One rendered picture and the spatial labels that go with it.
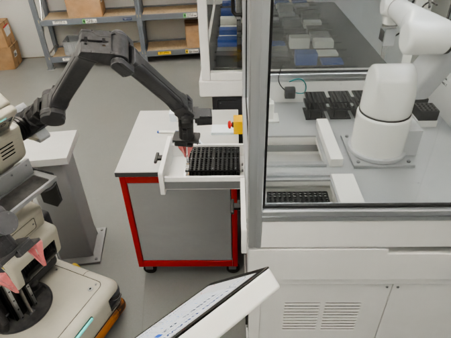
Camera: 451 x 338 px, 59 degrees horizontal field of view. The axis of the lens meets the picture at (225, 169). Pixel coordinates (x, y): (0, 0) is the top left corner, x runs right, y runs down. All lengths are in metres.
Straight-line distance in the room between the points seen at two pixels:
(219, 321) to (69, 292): 1.40
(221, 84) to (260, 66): 1.49
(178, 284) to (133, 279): 0.27
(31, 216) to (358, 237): 1.12
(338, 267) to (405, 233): 0.23
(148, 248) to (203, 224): 0.36
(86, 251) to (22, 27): 4.03
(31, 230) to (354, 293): 1.16
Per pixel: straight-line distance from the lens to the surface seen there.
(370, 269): 1.35
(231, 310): 0.78
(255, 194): 1.08
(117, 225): 2.77
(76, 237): 2.50
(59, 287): 2.14
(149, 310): 2.28
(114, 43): 1.15
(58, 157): 2.12
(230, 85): 2.38
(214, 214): 2.02
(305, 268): 1.30
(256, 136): 0.97
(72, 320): 2.00
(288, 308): 1.48
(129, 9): 5.57
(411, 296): 1.52
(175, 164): 1.76
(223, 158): 1.66
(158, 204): 2.00
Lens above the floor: 1.83
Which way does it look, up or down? 36 degrees down
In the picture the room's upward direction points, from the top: 2 degrees counter-clockwise
